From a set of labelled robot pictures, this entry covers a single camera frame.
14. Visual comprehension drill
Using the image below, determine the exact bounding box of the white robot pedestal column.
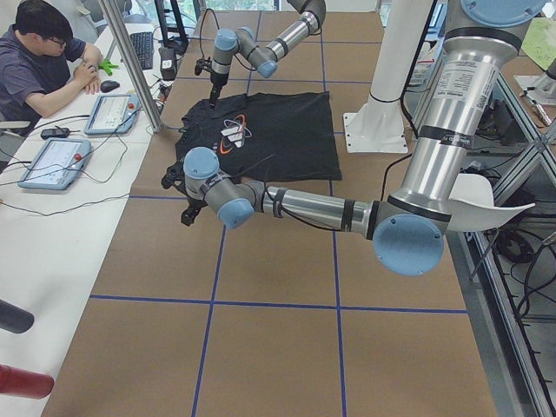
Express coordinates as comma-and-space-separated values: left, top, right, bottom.
343, 0, 435, 154

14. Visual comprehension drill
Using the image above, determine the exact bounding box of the small black remote device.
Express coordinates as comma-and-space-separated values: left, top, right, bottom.
41, 128, 70, 140

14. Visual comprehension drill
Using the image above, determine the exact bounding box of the aluminium frame post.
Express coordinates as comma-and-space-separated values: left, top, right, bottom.
98, 0, 162, 133

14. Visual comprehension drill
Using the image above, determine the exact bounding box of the upper blue teach pendant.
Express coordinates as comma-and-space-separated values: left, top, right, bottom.
83, 94, 141, 136

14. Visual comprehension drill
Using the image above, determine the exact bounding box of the blue teach pendant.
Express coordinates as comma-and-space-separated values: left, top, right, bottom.
17, 138, 92, 191
83, 94, 141, 136

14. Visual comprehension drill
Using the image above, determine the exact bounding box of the black cylinder bottle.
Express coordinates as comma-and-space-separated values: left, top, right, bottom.
0, 300, 35, 334

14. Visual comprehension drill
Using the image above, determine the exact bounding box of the red cylinder bottle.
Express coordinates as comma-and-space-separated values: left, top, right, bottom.
1, 365, 55, 399

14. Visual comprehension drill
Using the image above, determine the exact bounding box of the black graphic t-shirt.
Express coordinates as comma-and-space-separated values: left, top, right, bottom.
175, 91, 341, 182

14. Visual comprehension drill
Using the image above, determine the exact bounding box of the black keyboard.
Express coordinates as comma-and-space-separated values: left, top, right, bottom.
129, 31, 154, 70

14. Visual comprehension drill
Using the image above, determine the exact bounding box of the black computer mouse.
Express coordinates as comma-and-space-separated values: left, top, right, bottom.
100, 80, 120, 93

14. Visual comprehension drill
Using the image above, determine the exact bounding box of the green plastic toy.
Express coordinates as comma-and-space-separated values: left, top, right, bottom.
98, 58, 119, 76

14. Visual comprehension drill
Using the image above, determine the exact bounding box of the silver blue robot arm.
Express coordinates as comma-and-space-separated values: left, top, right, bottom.
182, 1, 543, 276
208, 0, 327, 109

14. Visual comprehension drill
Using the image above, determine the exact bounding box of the white paper sheet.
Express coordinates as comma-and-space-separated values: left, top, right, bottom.
447, 174, 534, 232

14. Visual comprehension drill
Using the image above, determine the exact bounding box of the seated man in blue shirt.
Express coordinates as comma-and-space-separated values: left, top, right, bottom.
1, 1, 103, 136

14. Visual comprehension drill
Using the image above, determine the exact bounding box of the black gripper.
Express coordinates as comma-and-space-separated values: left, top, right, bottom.
181, 196, 207, 226
208, 72, 228, 109

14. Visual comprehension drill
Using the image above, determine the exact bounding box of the lower blue teach pendant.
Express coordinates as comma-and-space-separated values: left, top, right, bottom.
17, 138, 92, 191

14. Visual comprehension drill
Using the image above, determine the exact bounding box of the black box on desk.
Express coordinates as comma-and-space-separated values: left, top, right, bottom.
158, 47, 177, 81

